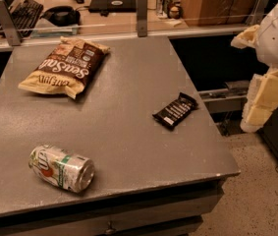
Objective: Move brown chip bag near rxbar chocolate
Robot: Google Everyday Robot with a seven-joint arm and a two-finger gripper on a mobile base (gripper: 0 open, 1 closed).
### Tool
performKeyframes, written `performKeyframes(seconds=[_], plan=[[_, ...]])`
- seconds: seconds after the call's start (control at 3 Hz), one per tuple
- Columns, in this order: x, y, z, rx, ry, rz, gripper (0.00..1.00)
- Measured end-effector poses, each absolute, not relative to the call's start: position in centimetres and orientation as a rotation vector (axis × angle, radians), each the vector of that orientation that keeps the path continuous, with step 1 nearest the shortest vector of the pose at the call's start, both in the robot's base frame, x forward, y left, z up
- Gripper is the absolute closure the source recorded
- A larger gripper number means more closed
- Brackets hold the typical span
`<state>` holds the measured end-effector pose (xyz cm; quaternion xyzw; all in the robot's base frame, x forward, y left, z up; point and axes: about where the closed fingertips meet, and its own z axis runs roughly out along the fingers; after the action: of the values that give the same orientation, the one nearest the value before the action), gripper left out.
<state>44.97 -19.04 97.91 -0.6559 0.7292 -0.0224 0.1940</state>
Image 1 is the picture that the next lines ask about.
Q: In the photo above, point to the brown cardboard box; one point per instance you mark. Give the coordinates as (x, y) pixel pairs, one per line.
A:
(198, 13)

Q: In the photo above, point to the grey metal rail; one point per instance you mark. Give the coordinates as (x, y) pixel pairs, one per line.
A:
(232, 97)

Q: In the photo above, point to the grey right metal bracket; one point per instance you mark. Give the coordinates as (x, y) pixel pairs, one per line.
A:
(257, 13)

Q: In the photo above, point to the grey middle metal bracket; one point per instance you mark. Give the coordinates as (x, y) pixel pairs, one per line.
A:
(142, 18)

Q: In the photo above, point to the black keyboard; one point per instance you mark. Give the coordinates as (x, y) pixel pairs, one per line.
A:
(25, 16)

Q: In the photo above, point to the silver 7up soda can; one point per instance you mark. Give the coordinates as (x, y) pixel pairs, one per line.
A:
(61, 168)

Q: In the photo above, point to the grey left metal bracket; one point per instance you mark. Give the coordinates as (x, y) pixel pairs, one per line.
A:
(12, 35)

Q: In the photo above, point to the grey metal bracket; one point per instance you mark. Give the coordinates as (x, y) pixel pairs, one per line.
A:
(12, 35)
(257, 13)
(142, 18)

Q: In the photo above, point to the black headphones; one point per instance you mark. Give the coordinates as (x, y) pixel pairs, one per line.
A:
(62, 16)

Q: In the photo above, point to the black laptop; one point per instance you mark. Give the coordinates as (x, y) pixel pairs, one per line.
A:
(97, 6)

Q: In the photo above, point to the black rxbar chocolate bar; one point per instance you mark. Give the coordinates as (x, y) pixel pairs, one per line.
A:
(175, 112)

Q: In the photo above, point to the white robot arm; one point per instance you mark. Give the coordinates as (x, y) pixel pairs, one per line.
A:
(262, 97)

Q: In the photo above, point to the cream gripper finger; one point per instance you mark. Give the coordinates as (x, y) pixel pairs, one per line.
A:
(246, 38)
(262, 101)

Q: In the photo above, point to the drink cans on desk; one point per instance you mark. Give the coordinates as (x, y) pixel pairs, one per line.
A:
(168, 9)

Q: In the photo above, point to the brown sea salt chip bag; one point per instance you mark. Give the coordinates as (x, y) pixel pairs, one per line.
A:
(67, 69)

